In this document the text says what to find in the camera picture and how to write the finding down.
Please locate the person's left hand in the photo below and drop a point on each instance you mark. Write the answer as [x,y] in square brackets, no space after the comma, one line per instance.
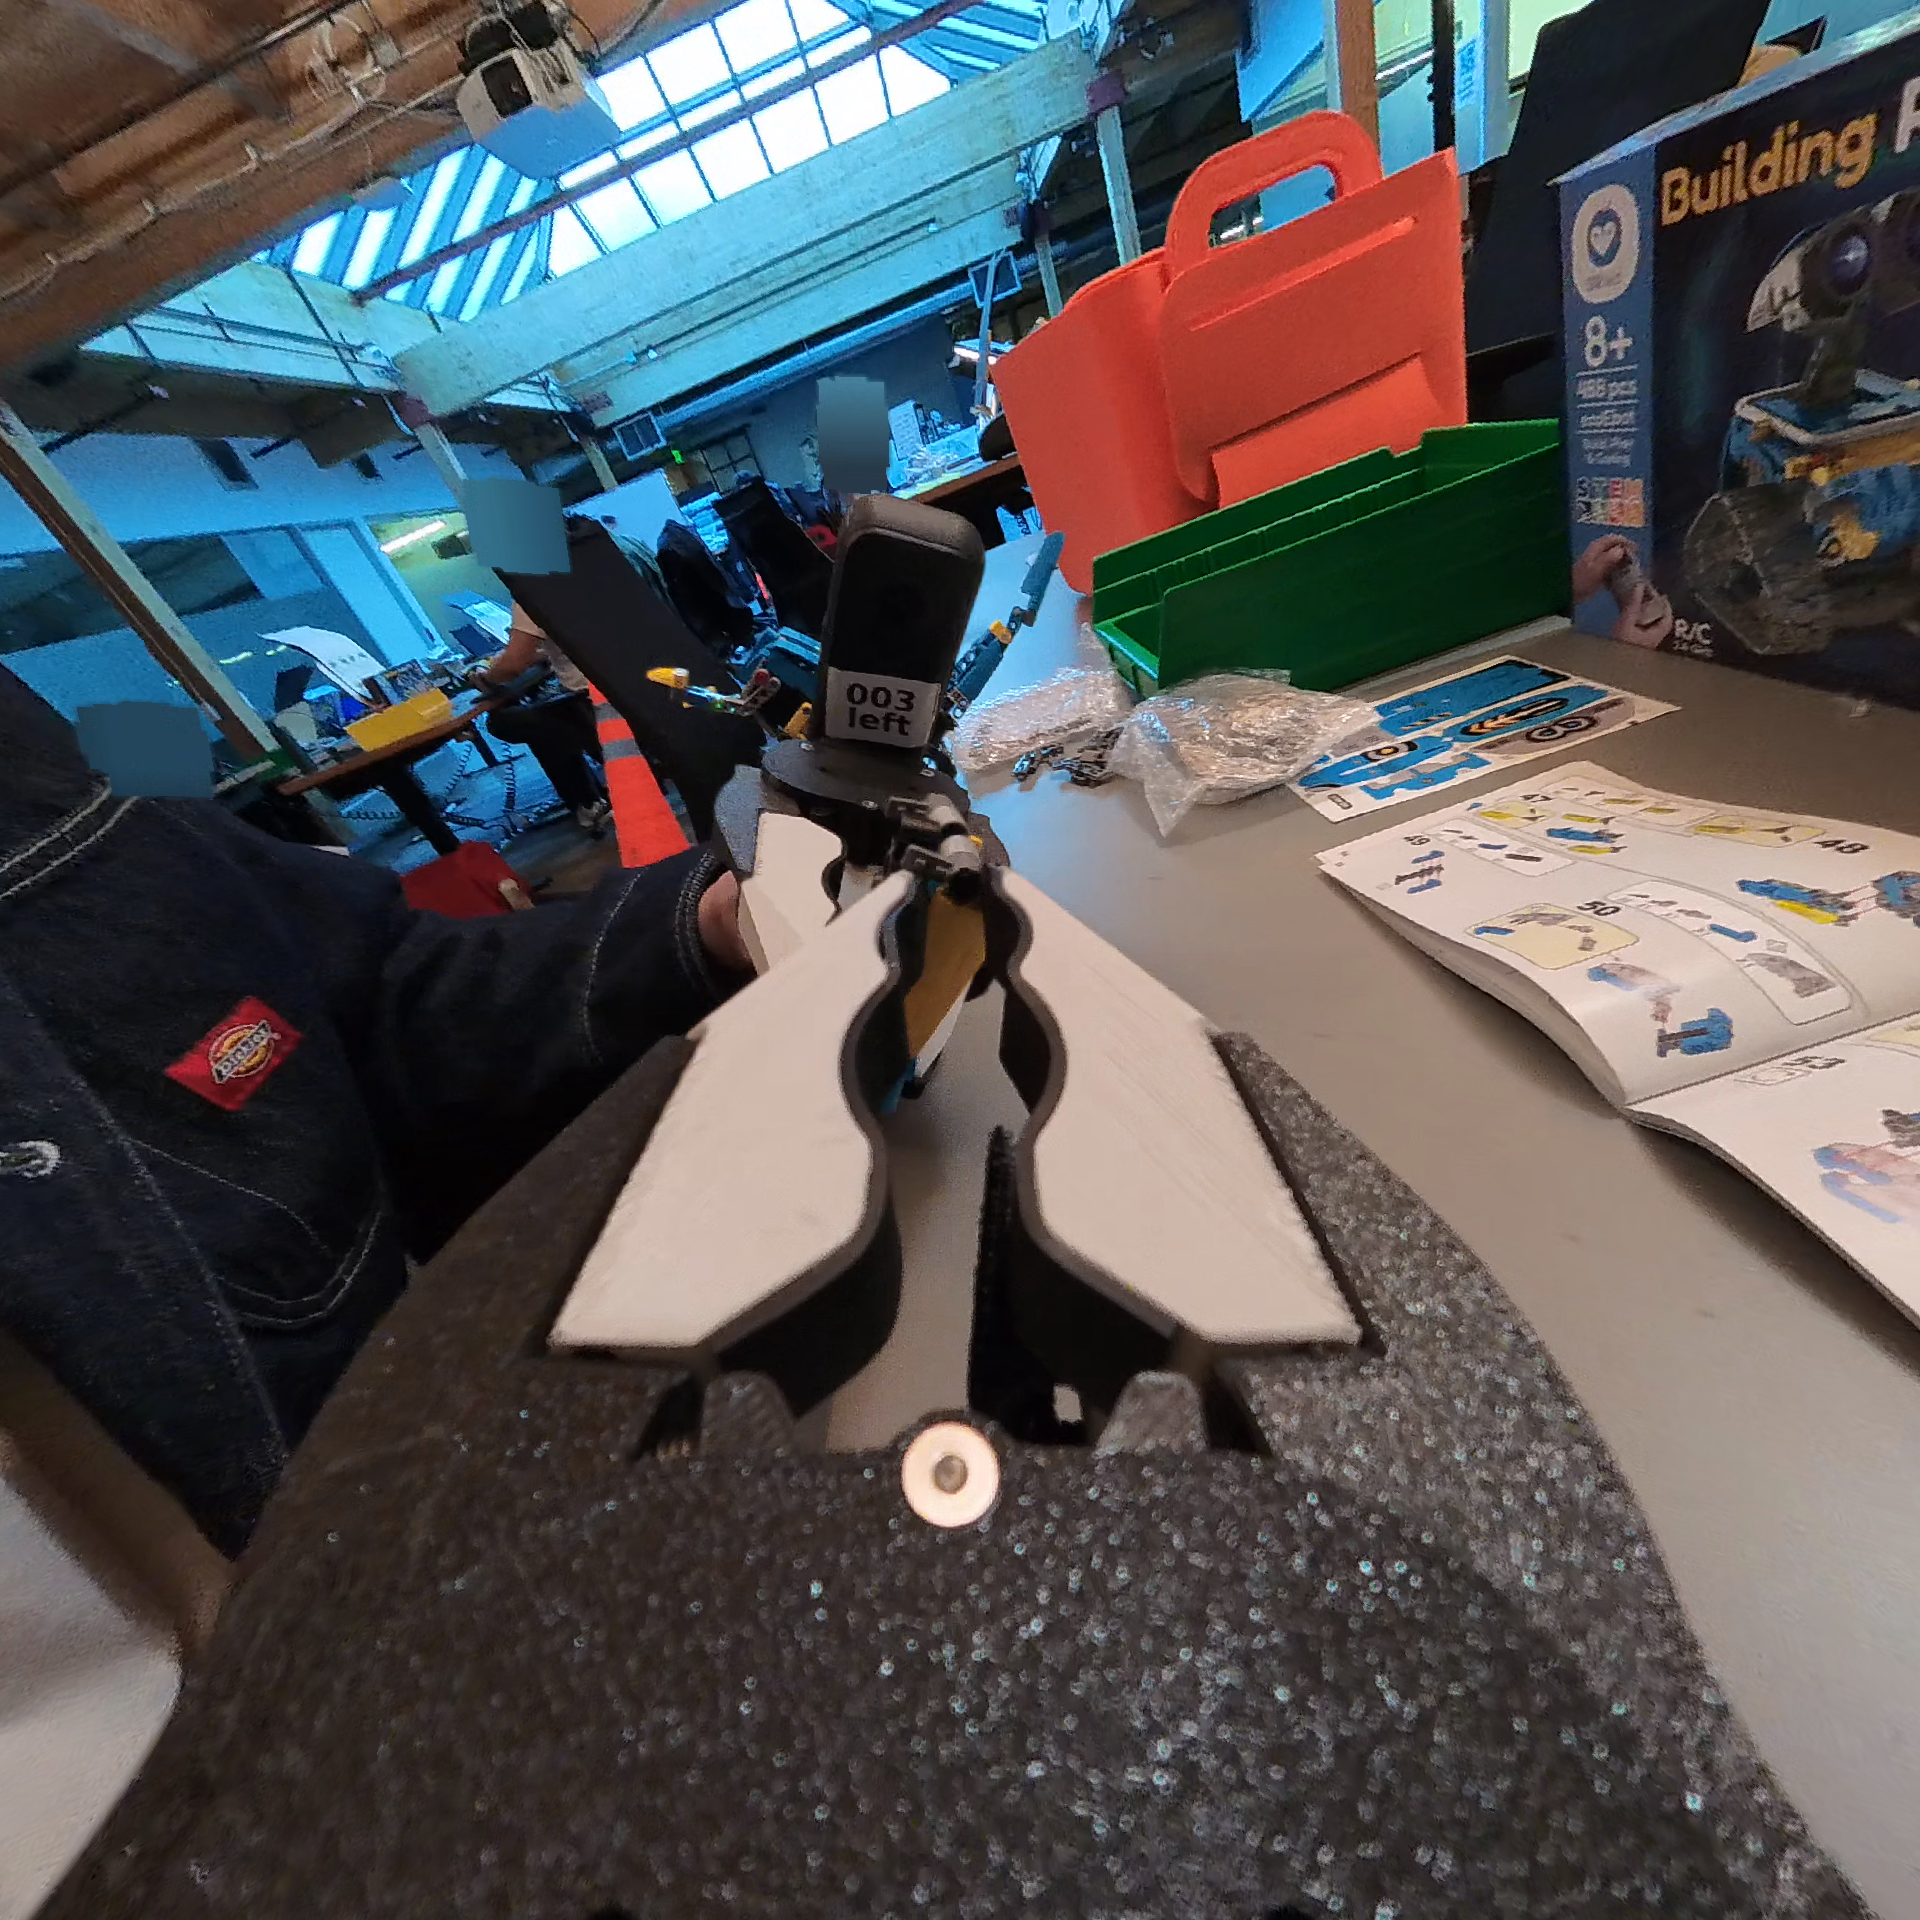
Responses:
[719,917]

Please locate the black board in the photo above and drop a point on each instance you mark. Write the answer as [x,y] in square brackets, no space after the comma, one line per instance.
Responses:
[644,676]

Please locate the blue built toy robot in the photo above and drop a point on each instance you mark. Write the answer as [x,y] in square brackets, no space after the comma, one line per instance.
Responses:
[1019,616]

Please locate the green plastic bin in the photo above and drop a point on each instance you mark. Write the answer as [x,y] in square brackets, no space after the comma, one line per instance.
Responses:
[1335,573]

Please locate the orange plastic tote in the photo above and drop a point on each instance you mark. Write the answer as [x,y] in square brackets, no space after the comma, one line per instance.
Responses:
[1261,348]

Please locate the grey desk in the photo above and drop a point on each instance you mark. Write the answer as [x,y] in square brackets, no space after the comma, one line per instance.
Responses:
[1498,1199]

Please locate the person's left forearm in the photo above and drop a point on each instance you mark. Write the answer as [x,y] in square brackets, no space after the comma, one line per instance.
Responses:
[509,1052]

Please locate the person's white shirt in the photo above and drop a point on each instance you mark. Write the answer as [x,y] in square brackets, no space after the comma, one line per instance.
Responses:
[76,1679]

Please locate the blue sticker sheet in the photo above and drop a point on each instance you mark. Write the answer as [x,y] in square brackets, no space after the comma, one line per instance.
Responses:
[1469,737]

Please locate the building instruction booklet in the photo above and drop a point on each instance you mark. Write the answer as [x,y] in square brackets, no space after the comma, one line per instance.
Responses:
[1678,962]

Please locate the toy kit box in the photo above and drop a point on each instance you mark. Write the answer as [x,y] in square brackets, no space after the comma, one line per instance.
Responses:
[1755,362]

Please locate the person's denim jacket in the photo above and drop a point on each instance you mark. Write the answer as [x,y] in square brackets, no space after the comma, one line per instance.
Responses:
[151,1113]

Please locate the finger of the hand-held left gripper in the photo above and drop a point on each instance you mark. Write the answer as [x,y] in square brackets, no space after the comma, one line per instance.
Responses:
[792,886]

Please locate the orange traffic cone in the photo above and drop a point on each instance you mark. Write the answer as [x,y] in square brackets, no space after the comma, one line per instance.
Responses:
[640,805]

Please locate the blue yellow brick assembly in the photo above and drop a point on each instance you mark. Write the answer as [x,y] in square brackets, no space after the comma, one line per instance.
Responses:
[945,979]

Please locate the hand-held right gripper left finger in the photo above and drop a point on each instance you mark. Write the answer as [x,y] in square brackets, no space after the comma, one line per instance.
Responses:
[719,1185]

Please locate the clear plastic bag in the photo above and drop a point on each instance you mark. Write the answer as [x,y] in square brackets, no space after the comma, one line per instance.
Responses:
[1246,745]
[1037,719]

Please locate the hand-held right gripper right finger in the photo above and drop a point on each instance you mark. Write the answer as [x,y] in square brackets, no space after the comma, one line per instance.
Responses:
[1186,1185]

